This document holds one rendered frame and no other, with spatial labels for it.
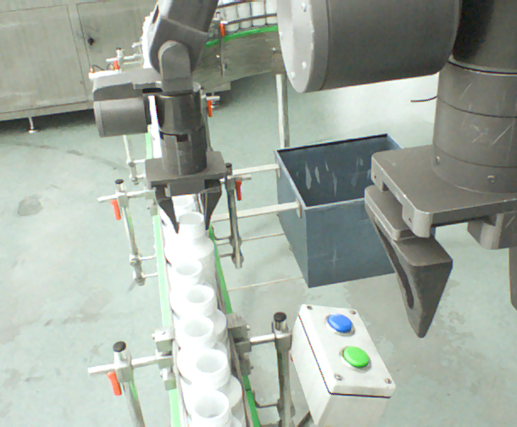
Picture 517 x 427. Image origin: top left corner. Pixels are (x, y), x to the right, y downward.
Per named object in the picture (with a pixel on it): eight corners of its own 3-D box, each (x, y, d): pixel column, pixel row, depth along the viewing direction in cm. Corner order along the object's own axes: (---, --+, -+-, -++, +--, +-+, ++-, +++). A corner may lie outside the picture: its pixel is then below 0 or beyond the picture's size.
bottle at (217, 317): (189, 407, 81) (172, 313, 72) (191, 372, 86) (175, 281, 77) (235, 402, 81) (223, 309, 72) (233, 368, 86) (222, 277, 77)
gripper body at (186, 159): (146, 171, 82) (138, 119, 78) (221, 162, 83) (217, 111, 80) (147, 194, 76) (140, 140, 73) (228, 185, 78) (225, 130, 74)
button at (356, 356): (338, 352, 72) (341, 343, 72) (360, 353, 73) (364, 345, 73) (346, 370, 70) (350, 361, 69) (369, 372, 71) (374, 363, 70)
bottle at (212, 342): (191, 405, 81) (174, 311, 73) (236, 403, 81) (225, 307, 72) (187, 444, 76) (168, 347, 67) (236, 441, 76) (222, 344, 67)
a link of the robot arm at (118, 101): (189, 42, 66) (183, 20, 73) (80, 51, 65) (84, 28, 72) (198, 142, 73) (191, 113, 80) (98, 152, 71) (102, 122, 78)
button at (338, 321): (323, 318, 77) (327, 310, 77) (345, 321, 78) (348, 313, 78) (330, 335, 75) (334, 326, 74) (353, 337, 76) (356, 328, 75)
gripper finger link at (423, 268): (531, 356, 33) (565, 203, 28) (403, 381, 32) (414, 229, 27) (469, 280, 38) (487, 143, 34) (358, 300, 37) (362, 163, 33)
